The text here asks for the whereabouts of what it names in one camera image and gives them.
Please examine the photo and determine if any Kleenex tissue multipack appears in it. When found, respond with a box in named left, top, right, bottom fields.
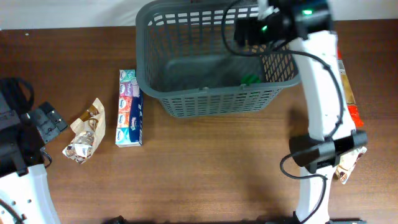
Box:
left=115, top=70, right=143, bottom=147

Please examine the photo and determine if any orange pasta package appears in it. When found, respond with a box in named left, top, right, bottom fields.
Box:
left=337, top=50, right=364, bottom=128

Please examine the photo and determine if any green round cup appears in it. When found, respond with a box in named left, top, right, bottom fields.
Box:
left=241, top=75, right=261, bottom=86

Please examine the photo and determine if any grey plastic basket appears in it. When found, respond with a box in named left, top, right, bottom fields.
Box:
left=136, top=1, right=300, bottom=118

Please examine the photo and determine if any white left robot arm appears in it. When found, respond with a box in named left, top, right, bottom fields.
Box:
left=1, top=78, right=67, bottom=223

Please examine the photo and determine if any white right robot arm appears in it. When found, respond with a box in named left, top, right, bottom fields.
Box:
left=234, top=0, right=368, bottom=223

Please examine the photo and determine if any beige snack bag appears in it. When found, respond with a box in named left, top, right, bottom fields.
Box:
left=62, top=98, right=106, bottom=164
left=335, top=146, right=368, bottom=184

